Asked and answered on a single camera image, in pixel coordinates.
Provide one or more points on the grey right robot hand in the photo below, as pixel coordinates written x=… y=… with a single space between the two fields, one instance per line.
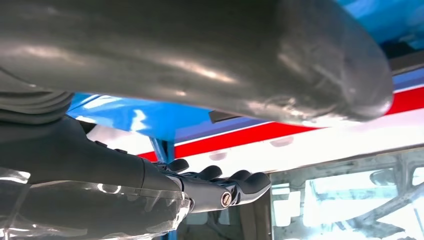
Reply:
x=82 y=159

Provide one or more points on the blue metal shelf rack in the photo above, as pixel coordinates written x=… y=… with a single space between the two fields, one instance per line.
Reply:
x=159 y=122

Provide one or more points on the white car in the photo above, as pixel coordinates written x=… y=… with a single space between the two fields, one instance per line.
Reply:
x=331 y=198

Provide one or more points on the red barrier belt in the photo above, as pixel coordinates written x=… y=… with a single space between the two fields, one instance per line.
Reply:
x=248 y=136

